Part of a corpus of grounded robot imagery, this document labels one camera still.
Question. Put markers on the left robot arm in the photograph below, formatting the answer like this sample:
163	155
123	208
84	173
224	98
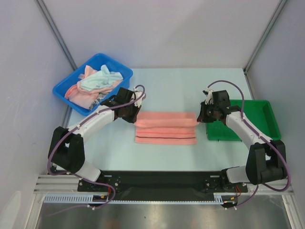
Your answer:
67	153

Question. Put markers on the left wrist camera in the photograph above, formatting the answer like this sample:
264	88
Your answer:
138	97

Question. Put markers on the pink towel in bin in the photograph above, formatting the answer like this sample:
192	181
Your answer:
84	98

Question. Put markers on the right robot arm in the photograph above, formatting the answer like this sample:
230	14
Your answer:
266	160

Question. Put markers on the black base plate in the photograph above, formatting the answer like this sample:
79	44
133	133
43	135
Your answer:
162	186

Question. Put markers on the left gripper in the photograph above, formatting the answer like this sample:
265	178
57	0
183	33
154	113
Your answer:
132	119

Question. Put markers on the pink towel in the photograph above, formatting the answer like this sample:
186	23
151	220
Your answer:
166	128
84	98

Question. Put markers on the blue plastic bin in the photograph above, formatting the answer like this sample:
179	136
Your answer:
94	62

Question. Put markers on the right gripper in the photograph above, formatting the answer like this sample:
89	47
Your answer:
203	113

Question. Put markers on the aluminium frame rail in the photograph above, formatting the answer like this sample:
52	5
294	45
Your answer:
67	184

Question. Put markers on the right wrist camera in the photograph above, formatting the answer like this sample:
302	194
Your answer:
209	96

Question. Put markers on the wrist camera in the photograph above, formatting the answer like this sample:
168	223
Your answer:
138	97
209	96

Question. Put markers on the light blue towel in bin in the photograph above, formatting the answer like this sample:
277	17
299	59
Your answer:
96	80

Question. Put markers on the white slotted cable duct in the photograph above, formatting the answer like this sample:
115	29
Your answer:
76	198

